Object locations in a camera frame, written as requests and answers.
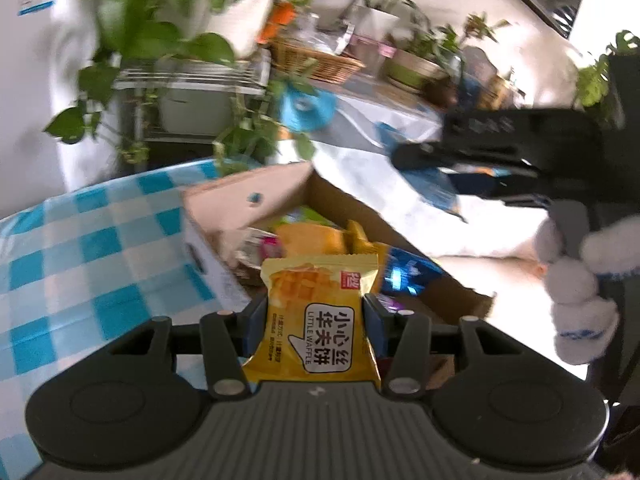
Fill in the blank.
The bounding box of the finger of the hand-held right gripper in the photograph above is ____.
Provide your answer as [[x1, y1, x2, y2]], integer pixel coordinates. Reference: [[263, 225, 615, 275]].
[[391, 142, 453, 171], [447, 170, 553, 208]]

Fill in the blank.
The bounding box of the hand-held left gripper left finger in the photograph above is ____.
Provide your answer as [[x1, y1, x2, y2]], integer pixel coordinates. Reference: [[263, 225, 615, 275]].
[[105, 296, 269, 401]]

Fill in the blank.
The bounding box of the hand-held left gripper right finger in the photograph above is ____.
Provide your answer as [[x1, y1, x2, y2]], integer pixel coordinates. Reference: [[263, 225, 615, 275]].
[[362, 294, 523, 401]]

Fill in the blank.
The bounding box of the blue snack packet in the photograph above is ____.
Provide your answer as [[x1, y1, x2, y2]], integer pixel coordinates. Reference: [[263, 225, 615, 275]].
[[377, 245, 446, 297], [375, 121, 471, 223]]

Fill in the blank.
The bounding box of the yellow waffle packet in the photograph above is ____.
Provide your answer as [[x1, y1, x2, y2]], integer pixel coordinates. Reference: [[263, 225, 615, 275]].
[[241, 254, 383, 391]]

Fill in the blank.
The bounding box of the white printed cardboard box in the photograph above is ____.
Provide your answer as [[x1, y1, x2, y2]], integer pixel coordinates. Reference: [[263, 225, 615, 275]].
[[181, 160, 496, 391]]

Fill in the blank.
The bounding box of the person's right hand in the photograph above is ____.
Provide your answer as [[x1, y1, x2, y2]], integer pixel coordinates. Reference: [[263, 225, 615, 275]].
[[532, 220, 640, 366]]

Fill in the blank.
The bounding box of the white table cover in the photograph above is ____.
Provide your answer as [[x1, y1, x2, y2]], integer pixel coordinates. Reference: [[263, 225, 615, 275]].
[[300, 87, 556, 261]]

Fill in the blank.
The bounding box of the small dark potted plant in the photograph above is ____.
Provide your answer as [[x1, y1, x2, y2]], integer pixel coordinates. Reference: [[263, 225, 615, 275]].
[[425, 77, 461, 108]]

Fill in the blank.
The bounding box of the plant in green pot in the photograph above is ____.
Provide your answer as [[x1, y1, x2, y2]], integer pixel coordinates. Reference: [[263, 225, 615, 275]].
[[385, 10, 511, 93]]

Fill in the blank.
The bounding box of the green leafy plant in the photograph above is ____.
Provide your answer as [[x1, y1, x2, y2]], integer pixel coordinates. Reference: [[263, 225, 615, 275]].
[[572, 30, 640, 121]]

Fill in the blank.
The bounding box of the blue plastic bag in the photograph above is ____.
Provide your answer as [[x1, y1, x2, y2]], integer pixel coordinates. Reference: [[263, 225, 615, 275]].
[[279, 85, 337, 133]]

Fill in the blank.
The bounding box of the wicker basket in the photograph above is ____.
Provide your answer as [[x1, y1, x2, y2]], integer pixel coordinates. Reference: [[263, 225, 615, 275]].
[[270, 37, 366, 85]]

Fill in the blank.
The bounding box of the plant in white pot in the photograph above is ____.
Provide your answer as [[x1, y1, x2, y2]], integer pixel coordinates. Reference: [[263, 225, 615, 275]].
[[325, 0, 448, 43]]

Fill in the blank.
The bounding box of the orange plastic object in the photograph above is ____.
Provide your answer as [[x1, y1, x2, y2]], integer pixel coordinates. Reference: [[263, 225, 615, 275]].
[[260, 2, 296, 43]]

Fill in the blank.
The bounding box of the white flower pot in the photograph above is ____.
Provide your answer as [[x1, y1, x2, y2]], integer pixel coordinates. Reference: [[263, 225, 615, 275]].
[[200, 0, 278, 58]]

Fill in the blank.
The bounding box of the white metal plant rack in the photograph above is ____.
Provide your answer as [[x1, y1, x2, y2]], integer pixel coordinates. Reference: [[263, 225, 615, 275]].
[[112, 47, 273, 161]]

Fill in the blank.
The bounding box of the green pothos plant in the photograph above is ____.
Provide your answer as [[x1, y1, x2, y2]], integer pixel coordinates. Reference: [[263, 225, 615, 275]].
[[42, 0, 321, 181]]

